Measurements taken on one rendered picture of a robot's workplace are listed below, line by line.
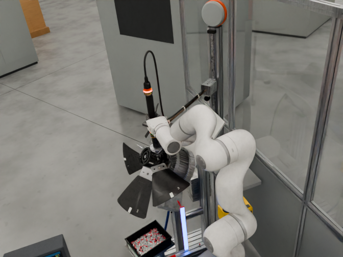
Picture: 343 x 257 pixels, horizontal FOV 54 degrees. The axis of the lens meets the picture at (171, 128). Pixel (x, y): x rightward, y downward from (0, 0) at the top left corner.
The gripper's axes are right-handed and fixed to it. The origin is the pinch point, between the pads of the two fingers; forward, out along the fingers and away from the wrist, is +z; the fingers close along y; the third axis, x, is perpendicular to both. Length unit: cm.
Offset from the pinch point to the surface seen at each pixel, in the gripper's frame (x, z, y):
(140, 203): -55, -1, -15
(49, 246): -29, -35, -63
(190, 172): -43.6, -2.5, 18.1
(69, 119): -151, 311, -48
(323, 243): -71, -61, 70
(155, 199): -37.8, -20.1, -9.6
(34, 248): -30, -33, -70
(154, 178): -35.2, -7.4, -5.3
